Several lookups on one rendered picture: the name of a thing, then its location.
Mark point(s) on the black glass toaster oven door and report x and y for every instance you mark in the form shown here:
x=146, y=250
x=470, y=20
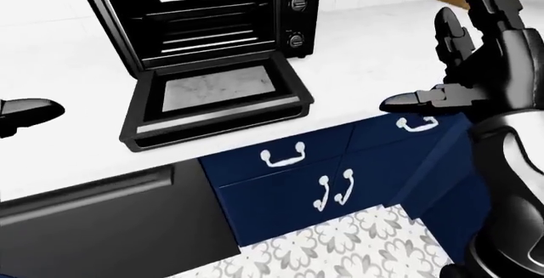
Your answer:
x=221, y=113

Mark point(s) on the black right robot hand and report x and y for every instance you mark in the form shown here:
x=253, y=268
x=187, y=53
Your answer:
x=520, y=67

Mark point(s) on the narrow navy blue drawer front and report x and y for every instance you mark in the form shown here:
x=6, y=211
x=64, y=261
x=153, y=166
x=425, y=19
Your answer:
x=374, y=137

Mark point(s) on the navy blue base cabinet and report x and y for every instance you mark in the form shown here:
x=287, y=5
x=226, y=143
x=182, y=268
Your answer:
x=438, y=176

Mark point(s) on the wide navy blue drawer front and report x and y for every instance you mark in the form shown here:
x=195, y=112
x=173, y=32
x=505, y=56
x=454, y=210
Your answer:
x=238, y=169

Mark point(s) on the metal oven rack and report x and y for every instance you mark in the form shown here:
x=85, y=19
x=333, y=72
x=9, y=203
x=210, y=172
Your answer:
x=212, y=43

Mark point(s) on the black toaster oven knob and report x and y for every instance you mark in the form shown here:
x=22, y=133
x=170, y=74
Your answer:
x=296, y=40
x=298, y=2

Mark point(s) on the navy blue cabinet door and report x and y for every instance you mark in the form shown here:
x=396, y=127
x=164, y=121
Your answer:
x=272, y=214
x=382, y=176

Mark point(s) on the black toaster oven body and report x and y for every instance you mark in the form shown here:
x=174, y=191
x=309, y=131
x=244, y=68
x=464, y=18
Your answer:
x=111, y=19

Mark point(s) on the black dishwasher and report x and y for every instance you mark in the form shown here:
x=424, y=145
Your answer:
x=127, y=236

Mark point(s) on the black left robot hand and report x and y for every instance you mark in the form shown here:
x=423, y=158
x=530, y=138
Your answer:
x=30, y=110

